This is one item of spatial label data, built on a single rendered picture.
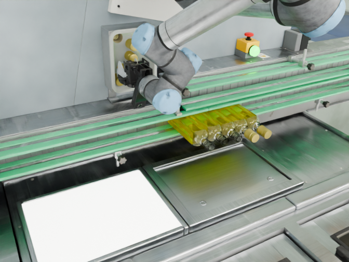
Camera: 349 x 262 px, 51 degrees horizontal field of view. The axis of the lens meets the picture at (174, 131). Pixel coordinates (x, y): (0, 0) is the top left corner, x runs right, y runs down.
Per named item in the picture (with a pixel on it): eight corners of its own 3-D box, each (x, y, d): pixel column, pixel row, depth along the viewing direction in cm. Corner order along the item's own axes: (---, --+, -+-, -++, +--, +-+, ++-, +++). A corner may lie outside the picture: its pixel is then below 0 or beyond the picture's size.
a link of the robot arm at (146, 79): (165, 98, 116) (142, 104, 113) (159, 93, 119) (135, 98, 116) (164, 76, 112) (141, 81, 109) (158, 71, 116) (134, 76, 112)
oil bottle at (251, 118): (216, 111, 153) (249, 134, 137) (217, 99, 150) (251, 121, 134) (227, 108, 155) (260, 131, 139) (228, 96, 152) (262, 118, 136)
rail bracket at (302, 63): (285, 61, 160) (308, 71, 150) (288, 44, 156) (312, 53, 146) (292, 60, 162) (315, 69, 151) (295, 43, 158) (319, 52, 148)
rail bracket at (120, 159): (105, 156, 136) (118, 175, 126) (103, 140, 132) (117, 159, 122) (115, 153, 138) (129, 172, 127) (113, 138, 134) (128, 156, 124)
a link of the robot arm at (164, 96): (189, 97, 106) (172, 121, 107) (171, 84, 115) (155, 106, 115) (172, 84, 101) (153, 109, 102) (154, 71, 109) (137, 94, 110)
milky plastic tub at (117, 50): (104, 86, 136) (112, 94, 130) (100, 25, 125) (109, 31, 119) (147, 78, 144) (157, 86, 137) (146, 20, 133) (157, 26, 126)
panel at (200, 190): (16, 209, 116) (39, 293, 90) (15, 201, 114) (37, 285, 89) (243, 142, 155) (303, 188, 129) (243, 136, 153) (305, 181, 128)
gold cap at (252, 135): (243, 138, 132) (251, 144, 129) (244, 130, 130) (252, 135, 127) (251, 135, 134) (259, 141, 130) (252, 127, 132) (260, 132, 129)
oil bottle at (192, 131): (167, 122, 143) (196, 149, 127) (167, 110, 140) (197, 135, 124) (179, 120, 145) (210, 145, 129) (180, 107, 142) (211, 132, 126)
